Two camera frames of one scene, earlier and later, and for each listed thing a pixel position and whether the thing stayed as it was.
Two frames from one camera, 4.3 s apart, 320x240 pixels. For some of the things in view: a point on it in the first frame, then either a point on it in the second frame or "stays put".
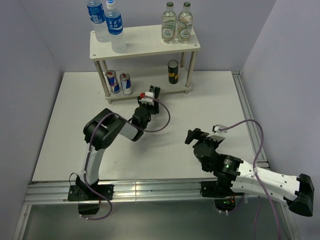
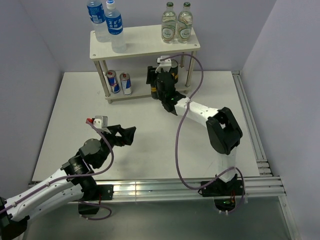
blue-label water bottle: x=97 y=15 stays put
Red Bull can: x=113 y=81 stays put
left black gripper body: x=151 y=109 → x=107 y=150
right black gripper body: x=211 y=141 → x=152 y=79
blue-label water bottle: x=114 y=26 stays put
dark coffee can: x=173 y=71 stays put
